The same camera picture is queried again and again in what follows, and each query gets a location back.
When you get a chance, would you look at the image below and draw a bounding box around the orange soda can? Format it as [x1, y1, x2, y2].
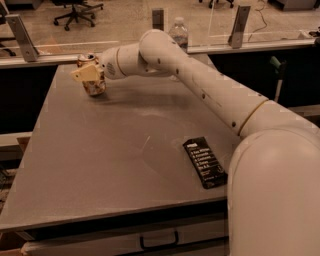
[77, 53, 106, 97]

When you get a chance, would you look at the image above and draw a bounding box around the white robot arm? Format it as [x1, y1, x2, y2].
[72, 30, 320, 256]

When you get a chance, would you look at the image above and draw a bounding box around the black office chair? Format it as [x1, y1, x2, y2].
[51, 0, 104, 31]

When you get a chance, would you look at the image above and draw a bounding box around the clear plastic water bottle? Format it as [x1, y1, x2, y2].
[168, 17, 188, 52]

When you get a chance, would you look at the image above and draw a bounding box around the left metal glass bracket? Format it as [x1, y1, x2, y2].
[6, 14, 39, 62]

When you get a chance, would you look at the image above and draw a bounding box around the metal glass bracket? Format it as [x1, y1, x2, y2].
[6, 14, 39, 62]
[228, 6, 251, 49]
[152, 8, 164, 30]

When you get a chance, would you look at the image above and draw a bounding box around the grey metal rail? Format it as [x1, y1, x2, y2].
[0, 39, 314, 69]

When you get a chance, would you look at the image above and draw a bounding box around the middle metal glass bracket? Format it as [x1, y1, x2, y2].
[152, 8, 164, 30]

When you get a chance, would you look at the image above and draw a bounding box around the right metal glass bracket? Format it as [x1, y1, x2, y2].
[228, 6, 251, 49]

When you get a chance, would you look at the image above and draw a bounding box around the grey drawer with black handle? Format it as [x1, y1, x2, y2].
[21, 220, 230, 256]

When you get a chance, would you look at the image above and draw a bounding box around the green handled tool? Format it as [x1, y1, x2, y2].
[270, 56, 287, 102]

